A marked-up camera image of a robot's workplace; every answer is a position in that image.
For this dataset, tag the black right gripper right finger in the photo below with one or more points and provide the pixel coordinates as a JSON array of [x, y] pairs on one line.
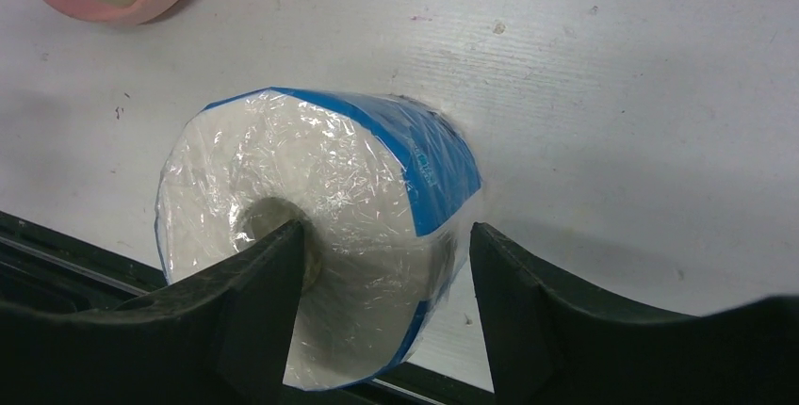
[[554, 338]]

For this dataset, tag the blue roll front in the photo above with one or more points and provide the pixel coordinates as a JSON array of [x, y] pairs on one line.
[[386, 187]]

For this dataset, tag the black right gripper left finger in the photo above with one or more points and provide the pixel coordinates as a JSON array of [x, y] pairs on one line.
[[220, 336]]

